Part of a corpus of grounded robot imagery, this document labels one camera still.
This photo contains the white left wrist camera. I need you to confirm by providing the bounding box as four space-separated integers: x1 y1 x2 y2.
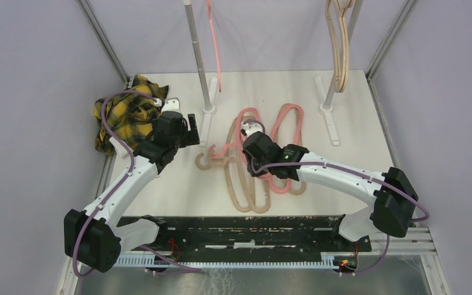
154 97 181 112

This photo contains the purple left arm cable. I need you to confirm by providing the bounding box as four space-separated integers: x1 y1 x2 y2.
72 90 163 278

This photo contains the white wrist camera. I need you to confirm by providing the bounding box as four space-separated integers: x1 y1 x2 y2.
154 97 181 112
240 121 264 138

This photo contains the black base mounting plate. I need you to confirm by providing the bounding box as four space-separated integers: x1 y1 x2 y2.
117 214 372 264

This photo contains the pink hanger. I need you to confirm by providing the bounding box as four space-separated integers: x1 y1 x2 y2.
205 0 222 92
196 108 265 189
266 103 305 195

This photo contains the beige hanger bottom large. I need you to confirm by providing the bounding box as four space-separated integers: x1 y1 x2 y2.
242 116 271 214

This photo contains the white rack foot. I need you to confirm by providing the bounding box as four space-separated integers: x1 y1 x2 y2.
314 76 340 146
200 77 218 147

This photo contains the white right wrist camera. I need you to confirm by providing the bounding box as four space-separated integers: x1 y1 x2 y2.
240 121 264 138

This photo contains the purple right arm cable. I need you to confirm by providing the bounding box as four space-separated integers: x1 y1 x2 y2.
242 119 431 276

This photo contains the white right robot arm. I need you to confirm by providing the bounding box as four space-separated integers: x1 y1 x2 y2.
242 132 418 251

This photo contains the grey rack pole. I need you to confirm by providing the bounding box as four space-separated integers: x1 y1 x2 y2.
324 1 363 93
183 0 214 112

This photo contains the beige hanger right on table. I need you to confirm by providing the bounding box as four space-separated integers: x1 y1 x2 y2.
268 103 307 195

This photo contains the right white rack foot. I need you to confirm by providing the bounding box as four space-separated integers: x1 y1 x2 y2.
314 76 340 146

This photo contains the left grey rack pole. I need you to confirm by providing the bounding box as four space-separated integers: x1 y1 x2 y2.
183 0 214 112

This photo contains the left white rack foot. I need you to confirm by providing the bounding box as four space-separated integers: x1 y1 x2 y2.
200 77 218 147

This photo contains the beige hanger hung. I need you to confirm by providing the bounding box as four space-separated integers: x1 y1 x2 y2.
331 0 357 93
324 0 357 93

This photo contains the right grey rack pole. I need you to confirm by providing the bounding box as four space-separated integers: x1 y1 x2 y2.
324 1 363 93

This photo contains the beige hanger with left hook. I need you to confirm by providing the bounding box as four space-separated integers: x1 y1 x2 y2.
195 118 271 214

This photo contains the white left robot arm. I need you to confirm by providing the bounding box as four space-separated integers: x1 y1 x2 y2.
64 111 200 277

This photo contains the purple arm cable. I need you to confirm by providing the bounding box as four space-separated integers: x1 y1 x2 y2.
72 90 163 278
242 119 431 276

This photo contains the white slotted cable duct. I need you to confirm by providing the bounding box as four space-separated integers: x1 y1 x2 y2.
114 252 338 270

